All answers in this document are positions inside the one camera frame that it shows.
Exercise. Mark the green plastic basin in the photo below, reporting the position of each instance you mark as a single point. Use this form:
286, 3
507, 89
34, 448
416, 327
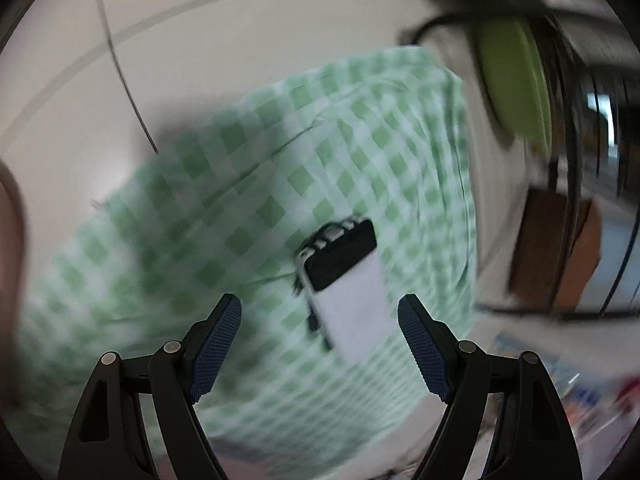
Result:
515, 80

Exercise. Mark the white black power bank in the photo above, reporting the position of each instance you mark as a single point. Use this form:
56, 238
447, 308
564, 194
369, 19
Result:
339, 270

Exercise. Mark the black metal rack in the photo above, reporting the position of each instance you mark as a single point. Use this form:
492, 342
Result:
565, 72

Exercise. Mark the green checkered cloth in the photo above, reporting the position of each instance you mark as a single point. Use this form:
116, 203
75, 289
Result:
224, 209

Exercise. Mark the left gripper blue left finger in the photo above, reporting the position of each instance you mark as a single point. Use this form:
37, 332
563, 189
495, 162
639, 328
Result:
107, 438

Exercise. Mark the pink slipper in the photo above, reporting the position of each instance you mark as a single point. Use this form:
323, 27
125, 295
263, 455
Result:
13, 248

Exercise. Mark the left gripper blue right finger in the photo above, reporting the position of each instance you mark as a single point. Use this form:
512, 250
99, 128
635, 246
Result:
532, 439

